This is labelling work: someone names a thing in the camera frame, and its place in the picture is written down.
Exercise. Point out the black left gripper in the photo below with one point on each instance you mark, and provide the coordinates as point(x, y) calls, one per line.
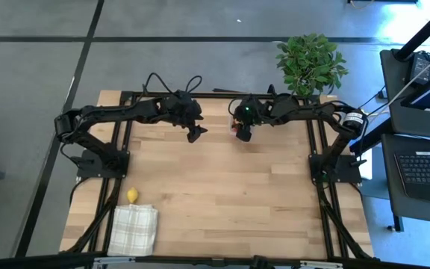
point(183, 110)

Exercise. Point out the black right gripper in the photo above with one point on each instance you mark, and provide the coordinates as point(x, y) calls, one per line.
point(252, 112)

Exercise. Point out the clear plastic tupperware container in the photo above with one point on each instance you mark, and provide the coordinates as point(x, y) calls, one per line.
point(231, 125)

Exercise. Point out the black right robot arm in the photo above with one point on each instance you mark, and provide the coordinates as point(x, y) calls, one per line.
point(312, 110)

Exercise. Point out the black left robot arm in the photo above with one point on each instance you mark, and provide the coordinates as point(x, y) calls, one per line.
point(106, 112)

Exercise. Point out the black plant pot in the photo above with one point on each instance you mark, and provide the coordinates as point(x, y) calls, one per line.
point(287, 98)

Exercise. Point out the green leafy plant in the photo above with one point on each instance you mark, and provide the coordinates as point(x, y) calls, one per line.
point(308, 63)

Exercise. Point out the yellow lemon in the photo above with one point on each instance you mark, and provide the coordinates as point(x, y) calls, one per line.
point(133, 195)

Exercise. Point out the white checkered cloth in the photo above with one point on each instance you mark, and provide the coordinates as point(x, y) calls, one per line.
point(133, 231)

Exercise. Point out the dark grey desk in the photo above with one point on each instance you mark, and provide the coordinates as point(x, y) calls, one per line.
point(424, 213)
point(398, 127)

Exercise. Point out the black power adapter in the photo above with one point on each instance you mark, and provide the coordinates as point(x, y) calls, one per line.
point(420, 67)

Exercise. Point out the black laptop keyboard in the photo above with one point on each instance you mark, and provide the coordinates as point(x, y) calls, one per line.
point(427, 172)

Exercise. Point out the black diagonal pole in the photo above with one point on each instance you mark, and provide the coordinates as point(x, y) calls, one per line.
point(424, 31)

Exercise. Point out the silver frame bracket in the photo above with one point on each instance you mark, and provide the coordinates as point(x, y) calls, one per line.
point(114, 260)
point(321, 264)

